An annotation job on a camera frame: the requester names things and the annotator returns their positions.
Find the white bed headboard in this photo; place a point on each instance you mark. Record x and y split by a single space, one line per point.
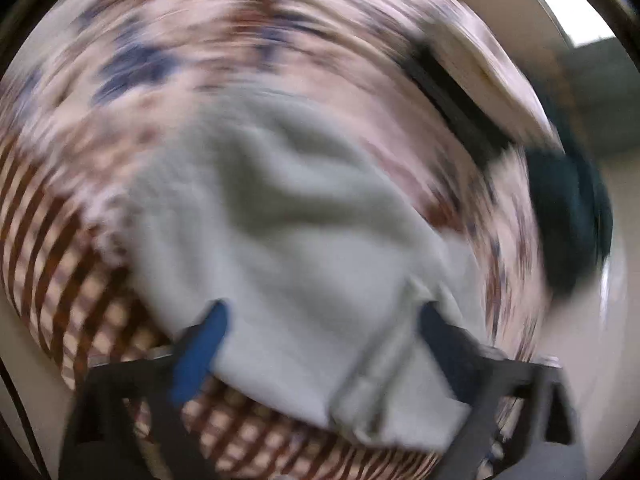
590 320

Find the window with white frame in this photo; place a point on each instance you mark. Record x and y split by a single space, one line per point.
565 5

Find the floral bed blanket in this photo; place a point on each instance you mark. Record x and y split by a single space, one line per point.
200 35

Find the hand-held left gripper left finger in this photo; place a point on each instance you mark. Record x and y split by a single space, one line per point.
200 350

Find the dark teal duvet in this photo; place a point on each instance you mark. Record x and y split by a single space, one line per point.
565 210

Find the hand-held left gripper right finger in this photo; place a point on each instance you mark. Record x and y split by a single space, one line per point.
445 345

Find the light green fleece pants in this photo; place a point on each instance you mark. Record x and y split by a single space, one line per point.
300 260

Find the grey-green striped curtain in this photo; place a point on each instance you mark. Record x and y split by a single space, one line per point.
600 90

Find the white folded garment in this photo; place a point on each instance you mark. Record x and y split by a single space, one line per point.
490 75

